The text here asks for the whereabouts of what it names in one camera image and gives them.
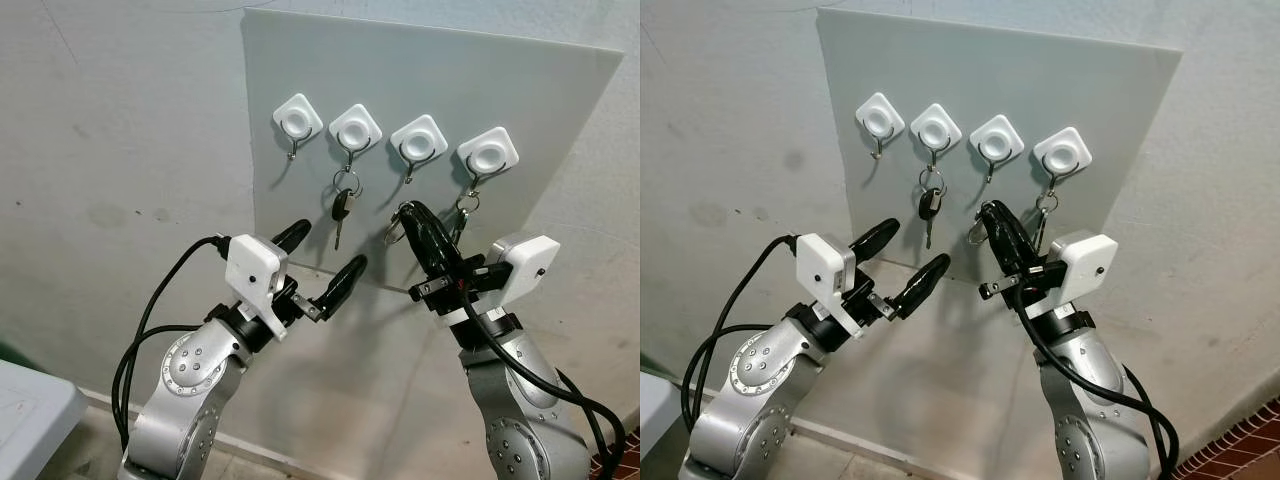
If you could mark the small silver key bunch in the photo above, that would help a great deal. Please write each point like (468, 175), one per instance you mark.
(1044, 208)
(465, 208)

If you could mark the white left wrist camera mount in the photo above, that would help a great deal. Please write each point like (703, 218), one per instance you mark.
(820, 270)
(255, 270)

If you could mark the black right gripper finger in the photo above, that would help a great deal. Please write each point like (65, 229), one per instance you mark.
(1018, 240)
(418, 245)
(998, 245)
(440, 245)

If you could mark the white folding table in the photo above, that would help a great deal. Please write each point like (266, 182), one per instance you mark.
(30, 420)
(652, 415)

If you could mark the grey wall board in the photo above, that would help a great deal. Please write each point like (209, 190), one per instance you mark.
(420, 70)
(1000, 70)

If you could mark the black headed car key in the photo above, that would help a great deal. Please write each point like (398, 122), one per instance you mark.
(930, 203)
(342, 205)

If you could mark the white square wall hook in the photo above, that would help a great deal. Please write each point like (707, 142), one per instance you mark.
(996, 139)
(419, 140)
(488, 152)
(1062, 151)
(356, 129)
(880, 117)
(936, 128)
(298, 118)

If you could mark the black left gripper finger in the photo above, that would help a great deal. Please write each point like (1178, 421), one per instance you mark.
(878, 238)
(345, 280)
(925, 282)
(292, 236)

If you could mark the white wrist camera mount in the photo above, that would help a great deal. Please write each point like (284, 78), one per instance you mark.
(255, 270)
(528, 265)
(1090, 262)
(820, 270)

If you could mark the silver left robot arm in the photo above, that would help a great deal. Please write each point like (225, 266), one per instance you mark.
(190, 390)
(755, 390)

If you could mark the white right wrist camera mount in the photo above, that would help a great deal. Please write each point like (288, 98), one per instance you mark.
(528, 265)
(1090, 262)

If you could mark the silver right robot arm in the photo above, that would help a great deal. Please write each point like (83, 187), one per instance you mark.
(1085, 410)
(520, 410)

